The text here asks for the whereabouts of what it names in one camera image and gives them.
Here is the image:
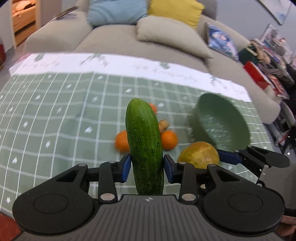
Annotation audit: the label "beige cushion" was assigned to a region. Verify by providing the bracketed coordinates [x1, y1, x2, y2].
[137, 16, 213, 59]

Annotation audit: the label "yellow cushion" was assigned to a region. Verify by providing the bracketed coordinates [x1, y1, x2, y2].
[148, 0, 205, 29]

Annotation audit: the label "blue patterned cushion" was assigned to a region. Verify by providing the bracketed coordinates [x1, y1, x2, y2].
[206, 23, 239, 62]

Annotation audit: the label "grey fabric sofa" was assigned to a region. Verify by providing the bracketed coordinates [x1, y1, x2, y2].
[25, 1, 280, 124]

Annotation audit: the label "tablet on sofa arm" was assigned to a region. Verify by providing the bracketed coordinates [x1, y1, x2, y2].
[52, 6, 78, 21]

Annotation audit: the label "dark green bag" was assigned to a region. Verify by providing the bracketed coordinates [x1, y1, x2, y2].
[238, 45, 259, 65]

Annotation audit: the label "green cucumber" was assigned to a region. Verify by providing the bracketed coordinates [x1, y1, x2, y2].
[125, 98, 164, 195]

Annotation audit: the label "yellow green pear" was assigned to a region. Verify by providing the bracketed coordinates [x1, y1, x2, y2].
[178, 141, 220, 169]

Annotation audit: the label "red box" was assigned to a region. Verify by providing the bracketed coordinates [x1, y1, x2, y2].
[244, 61, 274, 90]

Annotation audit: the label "light blue cushion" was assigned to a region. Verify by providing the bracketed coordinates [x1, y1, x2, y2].
[87, 0, 147, 27]

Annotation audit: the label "green plastic bowl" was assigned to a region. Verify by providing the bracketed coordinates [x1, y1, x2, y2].
[189, 93, 250, 152]

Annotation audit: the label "orange mandarin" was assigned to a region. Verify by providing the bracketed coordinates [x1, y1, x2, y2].
[149, 103, 157, 114]
[114, 131, 130, 153]
[161, 130, 178, 151]

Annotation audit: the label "brown longan fruit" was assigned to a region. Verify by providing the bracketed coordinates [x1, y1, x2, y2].
[158, 119, 170, 133]

